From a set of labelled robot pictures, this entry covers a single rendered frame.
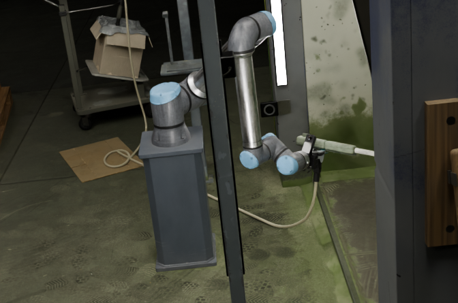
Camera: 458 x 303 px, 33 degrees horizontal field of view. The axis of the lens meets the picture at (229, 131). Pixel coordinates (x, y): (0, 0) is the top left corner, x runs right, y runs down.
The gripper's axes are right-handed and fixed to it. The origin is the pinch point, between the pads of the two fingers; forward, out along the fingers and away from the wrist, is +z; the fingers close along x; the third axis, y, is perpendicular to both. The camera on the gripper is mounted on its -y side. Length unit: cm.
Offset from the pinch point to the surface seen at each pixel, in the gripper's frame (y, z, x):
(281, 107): -9, 48, -48
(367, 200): 36, 52, 7
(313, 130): 4, 61, -33
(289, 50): -42, 44, -44
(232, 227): 0, -134, 32
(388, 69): -65, -209, 107
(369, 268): 50, -10, 35
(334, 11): -66, 54, -23
